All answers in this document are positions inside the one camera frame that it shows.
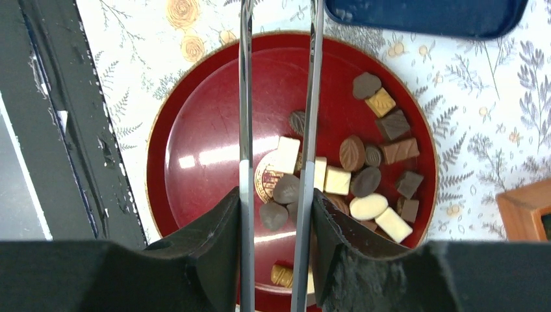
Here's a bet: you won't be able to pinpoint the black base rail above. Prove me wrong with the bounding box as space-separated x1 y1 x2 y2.
1 1 147 249

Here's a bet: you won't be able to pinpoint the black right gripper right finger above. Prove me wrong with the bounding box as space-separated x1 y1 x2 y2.
311 191 550 311

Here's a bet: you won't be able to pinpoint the floral tablecloth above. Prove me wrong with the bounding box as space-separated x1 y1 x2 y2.
77 1 550 242

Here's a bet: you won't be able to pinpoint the red round plate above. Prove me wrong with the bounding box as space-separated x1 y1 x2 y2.
145 31 440 312

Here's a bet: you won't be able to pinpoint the gold square chocolate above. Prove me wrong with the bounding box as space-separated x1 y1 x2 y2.
365 88 396 118

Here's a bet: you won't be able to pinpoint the blue box lid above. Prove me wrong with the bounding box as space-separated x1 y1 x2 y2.
324 0 528 40

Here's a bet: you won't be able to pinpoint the caramel square chocolate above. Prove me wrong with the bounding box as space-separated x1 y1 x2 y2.
270 264 294 288

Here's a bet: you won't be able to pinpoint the dark oval chocolate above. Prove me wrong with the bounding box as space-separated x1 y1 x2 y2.
259 201 288 231

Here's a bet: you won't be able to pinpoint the white rectangular chocolate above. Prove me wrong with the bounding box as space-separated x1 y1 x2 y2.
274 136 301 174

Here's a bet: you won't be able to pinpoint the silver metal tongs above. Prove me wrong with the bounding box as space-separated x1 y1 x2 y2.
238 0 324 312

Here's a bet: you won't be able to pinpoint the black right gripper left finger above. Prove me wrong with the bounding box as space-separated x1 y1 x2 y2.
1 188 240 311

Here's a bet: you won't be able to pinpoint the orange wooden divider tray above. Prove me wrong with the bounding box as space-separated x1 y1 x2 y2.
496 179 550 242

